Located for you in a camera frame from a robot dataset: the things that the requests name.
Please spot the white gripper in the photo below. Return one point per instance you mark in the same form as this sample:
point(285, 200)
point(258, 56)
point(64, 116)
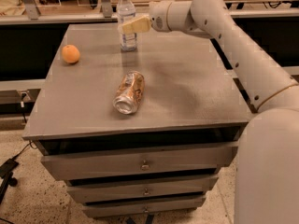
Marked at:
point(158, 16)

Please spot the clear plastic water bottle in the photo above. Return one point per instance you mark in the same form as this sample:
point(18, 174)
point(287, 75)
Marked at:
point(126, 12)

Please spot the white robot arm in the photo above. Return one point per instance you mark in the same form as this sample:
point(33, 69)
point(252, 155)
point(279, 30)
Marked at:
point(267, 162)

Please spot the crushed gold soda can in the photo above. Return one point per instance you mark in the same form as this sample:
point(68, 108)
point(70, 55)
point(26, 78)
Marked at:
point(130, 92)

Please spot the orange fruit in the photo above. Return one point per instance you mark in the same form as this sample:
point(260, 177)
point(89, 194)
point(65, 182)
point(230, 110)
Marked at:
point(70, 54)

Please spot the grey drawer cabinet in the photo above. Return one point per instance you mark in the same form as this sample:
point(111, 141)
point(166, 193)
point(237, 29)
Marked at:
point(141, 131)

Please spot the grey metal railing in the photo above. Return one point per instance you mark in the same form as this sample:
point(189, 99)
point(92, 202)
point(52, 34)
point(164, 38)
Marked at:
point(93, 6)

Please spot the top grey drawer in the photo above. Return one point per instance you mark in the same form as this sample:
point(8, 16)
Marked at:
point(137, 161)

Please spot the grey drawer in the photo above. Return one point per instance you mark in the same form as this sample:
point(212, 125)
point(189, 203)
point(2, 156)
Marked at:
point(146, 206)
point(137, 161)
point(114, 191)

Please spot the middle grey drawer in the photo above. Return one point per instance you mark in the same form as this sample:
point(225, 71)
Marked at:
point(114, 191)

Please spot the bottom grey drawer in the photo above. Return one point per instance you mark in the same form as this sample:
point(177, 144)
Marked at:
point(146, 206)

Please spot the wall power outlet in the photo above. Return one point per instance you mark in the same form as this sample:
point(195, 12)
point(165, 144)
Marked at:
point(25, 97)

